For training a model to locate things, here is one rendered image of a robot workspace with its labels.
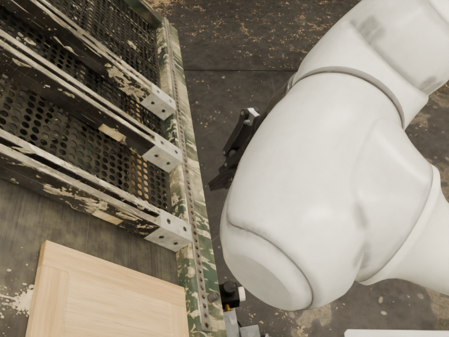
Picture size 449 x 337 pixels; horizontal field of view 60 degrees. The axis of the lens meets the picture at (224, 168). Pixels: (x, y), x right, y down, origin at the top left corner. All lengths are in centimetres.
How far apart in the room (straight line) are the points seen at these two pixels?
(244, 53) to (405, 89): 332
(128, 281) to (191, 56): 283
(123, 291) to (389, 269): 75
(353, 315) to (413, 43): 187
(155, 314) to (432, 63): 83
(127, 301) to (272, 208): 75
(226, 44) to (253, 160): 351
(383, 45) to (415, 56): 2
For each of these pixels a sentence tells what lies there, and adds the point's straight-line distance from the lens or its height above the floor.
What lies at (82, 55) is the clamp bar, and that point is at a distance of 141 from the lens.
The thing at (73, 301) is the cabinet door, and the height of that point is 115.
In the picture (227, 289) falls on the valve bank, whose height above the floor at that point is 79.
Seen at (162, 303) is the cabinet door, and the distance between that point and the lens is 103.
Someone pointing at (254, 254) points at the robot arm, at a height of 169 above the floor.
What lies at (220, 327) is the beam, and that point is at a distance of 112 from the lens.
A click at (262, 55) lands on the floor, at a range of 362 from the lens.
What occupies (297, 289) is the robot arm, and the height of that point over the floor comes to 168.
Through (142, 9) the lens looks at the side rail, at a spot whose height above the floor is 99.
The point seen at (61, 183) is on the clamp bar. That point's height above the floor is 124.
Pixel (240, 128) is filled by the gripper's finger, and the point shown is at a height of 152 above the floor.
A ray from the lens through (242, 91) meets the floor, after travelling 316.
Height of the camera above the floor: 190
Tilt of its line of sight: 48 degrees down
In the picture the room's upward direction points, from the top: straight up
